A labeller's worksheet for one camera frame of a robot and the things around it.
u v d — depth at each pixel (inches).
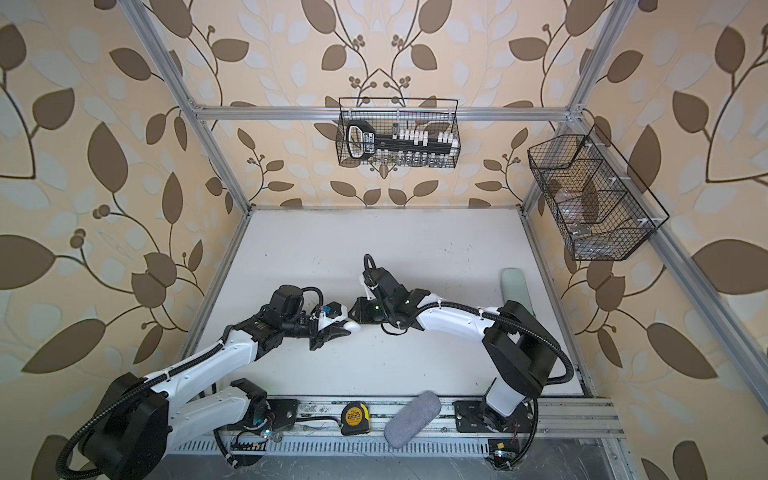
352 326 30.3
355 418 28.4
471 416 28.7
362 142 33.0
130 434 15.9
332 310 26.8
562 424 29.0
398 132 31.8
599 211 32.5
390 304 25.7
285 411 29.5
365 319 29.1
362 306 28.8
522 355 17.4
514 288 37.8
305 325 27.8
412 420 27.8
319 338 27.4
